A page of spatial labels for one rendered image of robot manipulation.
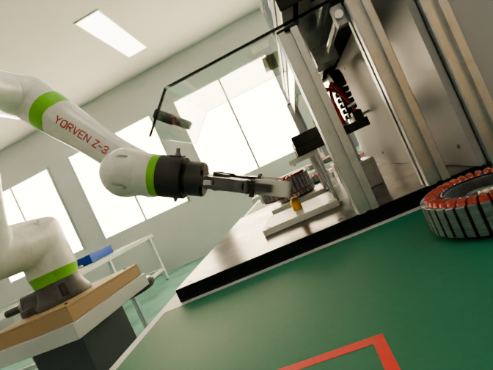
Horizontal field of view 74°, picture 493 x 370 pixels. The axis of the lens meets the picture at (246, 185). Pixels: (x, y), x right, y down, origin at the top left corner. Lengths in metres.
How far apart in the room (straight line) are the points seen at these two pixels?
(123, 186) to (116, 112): 5.56
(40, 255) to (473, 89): 1.01
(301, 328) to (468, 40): 0.42
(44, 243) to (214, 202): 4.69
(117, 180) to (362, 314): 0.56
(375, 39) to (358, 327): 0.38
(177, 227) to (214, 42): 3.17
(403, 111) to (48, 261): 0.93
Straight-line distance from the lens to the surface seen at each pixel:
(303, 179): 0.64
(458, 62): 0.53
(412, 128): 0.51
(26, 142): 7.29
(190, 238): 5.85
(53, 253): 1.07
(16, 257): 1.00
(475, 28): 0.55
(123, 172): 0.72
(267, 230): 0.62
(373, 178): 0.66
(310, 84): 0.50
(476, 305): 0.26
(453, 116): 0.53
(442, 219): 0.35
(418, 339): 0.24
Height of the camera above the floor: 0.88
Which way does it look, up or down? 1 degrees down
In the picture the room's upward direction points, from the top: 25 degrees counter-clockwise
